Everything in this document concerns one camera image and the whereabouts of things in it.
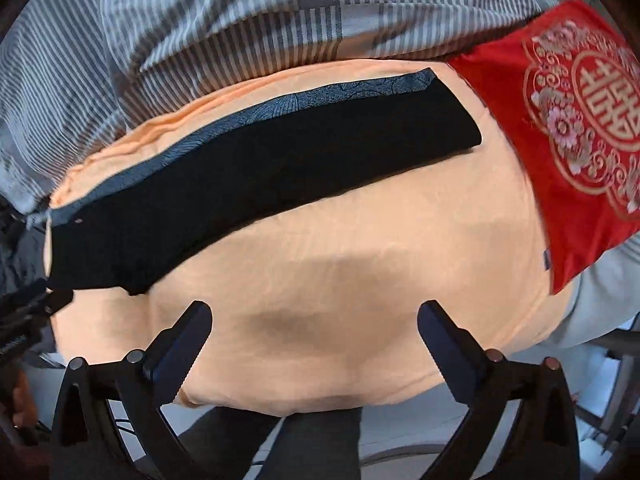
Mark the grey metal rack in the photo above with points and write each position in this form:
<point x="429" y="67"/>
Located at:
<point x="612" y="385"/>

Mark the person's left hand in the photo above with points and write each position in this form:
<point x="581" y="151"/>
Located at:
<point x="24" y="402"/>

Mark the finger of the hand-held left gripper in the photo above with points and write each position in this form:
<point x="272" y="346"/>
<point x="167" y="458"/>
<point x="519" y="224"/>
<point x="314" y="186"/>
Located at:
<point x="52" y="301"/>

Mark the red embroidered pillow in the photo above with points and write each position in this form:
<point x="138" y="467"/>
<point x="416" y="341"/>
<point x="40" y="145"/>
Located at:
<point x="575" y="160"/>

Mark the person's leg in dark trousers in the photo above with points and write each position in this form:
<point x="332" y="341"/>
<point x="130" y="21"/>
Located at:
<point x="280" y="445"/>

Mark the black pants with grey stripe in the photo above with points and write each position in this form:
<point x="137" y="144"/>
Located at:
<point x="240" y="180"/>

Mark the dark cloth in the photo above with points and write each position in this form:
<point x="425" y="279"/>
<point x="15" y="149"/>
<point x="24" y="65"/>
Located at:
<point x="20" y="245"/>

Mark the grey striped quilt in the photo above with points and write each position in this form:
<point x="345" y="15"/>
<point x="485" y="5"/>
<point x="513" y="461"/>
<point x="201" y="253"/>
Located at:
<point x="190" y="25"/>

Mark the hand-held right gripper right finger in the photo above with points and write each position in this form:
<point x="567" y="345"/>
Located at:
<point x="450" y="352"/>

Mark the peach orange blanket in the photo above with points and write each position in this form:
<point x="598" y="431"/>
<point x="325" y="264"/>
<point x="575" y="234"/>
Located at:
<point x="360" y="285"/>

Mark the light grey bed sheet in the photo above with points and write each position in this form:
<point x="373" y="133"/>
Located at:
<point x="605" y="290"/>

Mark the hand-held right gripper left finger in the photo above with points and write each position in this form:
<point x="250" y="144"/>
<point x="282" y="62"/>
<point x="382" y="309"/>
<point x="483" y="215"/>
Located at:
<point x="176" y="347"/>

